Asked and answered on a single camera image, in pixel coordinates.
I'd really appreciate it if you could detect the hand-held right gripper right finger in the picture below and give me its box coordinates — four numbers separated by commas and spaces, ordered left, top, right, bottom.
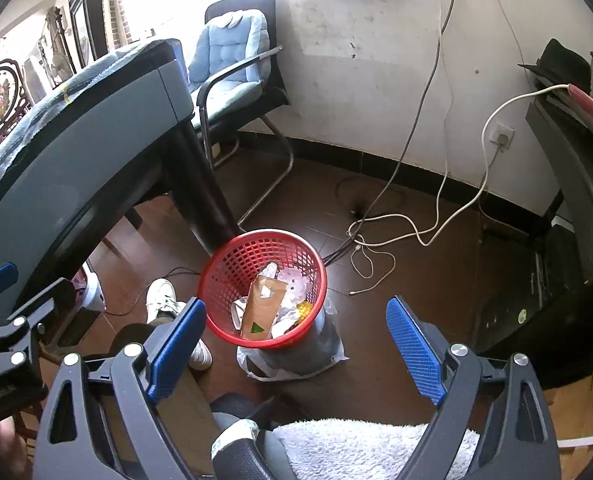
385, 295, 562, 480

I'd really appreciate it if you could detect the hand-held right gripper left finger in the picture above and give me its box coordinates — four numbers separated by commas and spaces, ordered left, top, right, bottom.
32, 296, 217, 480

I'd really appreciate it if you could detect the brown carton green triangle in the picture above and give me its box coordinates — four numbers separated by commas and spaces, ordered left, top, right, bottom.
240, 275, 288, 344

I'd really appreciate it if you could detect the red plastic mesh basket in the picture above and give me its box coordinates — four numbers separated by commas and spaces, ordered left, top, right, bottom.
198, 229, 328, 349

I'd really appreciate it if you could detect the round clear plastic lid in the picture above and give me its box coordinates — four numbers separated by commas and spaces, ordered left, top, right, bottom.
275, 267, 310, 307

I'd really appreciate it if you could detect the person's left hand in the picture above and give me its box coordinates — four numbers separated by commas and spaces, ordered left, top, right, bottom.
0, 417, 32, 480

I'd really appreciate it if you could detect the white sneaker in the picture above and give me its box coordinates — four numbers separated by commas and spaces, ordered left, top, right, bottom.
79, 260, 106, 314
145, 278, 212, 371

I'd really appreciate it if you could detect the white plastic bag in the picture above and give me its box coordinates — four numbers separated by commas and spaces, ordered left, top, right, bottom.
236, 295, 350, 382

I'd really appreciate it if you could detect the white fluffy towel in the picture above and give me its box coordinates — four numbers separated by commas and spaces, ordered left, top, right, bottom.
271, 419, 480, 480

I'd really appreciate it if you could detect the round dark table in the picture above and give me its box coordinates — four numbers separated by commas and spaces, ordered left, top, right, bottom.
0, 40, 242, 312

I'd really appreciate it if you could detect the black computer tower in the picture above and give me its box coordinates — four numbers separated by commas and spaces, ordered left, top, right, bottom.
476, 224, 578, 357

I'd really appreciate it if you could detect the black desk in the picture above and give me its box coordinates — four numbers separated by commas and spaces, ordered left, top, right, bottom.
476, 85, 593, 392

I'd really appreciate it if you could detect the black office chair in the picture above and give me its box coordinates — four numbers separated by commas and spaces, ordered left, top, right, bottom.
189, 0, 295, 227

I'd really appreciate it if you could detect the dark tall framed mirror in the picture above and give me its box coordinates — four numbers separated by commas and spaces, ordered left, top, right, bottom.
68, 0, 110, 69

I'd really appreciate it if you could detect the blue chair cushion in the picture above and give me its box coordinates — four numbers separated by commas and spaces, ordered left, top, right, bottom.
189, 10, 270, 107

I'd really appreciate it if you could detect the white wall socket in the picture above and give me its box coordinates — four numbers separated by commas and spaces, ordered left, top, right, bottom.
491, 122, 515, 152

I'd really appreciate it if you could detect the thin white cable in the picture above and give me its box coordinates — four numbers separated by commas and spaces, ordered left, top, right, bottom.
349, 0, 452, 297

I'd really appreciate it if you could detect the black cable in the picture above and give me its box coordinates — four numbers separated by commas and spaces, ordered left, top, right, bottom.
323, 0, 463, 267

